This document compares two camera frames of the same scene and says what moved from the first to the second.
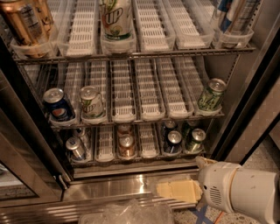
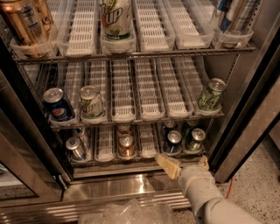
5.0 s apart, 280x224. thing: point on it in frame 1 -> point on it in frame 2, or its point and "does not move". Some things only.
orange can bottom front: (126, 148) does not move
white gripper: (216, 184) -> (192, 176)
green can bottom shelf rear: (188, 128) does not move
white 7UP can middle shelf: (93, 103) does not move
